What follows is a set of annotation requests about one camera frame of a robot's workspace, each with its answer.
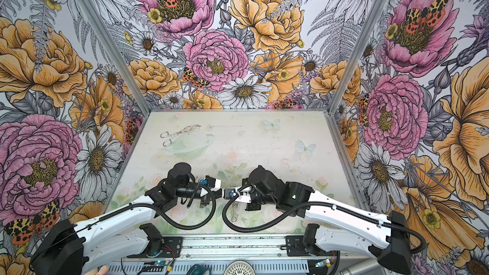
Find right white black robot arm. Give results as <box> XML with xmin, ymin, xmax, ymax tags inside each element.
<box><xmin>222</xmin><ymin>166</ymin><xmax>412</xmax><ymax>274</ymax></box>

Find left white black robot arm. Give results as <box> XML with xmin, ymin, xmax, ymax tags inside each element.
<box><xmin>29</xmin><ymin>162</ymin><xmax>222</xmax><ymax>274</ymax></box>

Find clear glass bowl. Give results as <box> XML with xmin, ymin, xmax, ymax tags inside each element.
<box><xmin>165</xmin><ymin>132</ymin><xmax>215</xmax><ymax>161</ymax></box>

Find silver metal scissors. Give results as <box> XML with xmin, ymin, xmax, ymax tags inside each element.
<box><xmin>160</xmin><ymin>124</ymin><xmax>201</xmax><ymax>147</ymax></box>

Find white patterned round object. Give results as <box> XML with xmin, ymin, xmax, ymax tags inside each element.
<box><xmin>223</xmin><ymin>260</ymin><xmax>256</xmax><ymax>275</ymax></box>

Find dark teal device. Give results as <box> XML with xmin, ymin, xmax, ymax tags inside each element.
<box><xmin>186</xmin><ymin>264</ymin><xmax>211</xmax><ymax>275</ymax></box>

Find grey metal tube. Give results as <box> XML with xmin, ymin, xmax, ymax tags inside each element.
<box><xmin>337</xmin><ymin>259</ymin><xmax>384</xmax><ymax>275</ymax></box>

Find aluminium front rail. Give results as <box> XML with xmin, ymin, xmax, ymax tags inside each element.
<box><xmin>108</xmin><ymin>234</ymin><xmax>371</xmax><ymax>274</ymax></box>

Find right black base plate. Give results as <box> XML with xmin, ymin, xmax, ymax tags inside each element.
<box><xmin>285</xmin><ymin>234</ymin><xmax>341</xmax><ymax>257</ymax></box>

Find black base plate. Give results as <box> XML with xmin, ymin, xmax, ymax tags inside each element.
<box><xmin>128</xmin><ymin>237</ymin><xmax>183</xmax><ymax>258</ymax></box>
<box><xmin>285</xmin><ymin>234</ymin><xmax>341</xmax><ymax>257</ymax></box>

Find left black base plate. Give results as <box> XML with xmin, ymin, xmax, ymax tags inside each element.
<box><xmin>128</xmin><ymin>237</ymin><xmax>183</xmax><ymax>258</ymax></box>

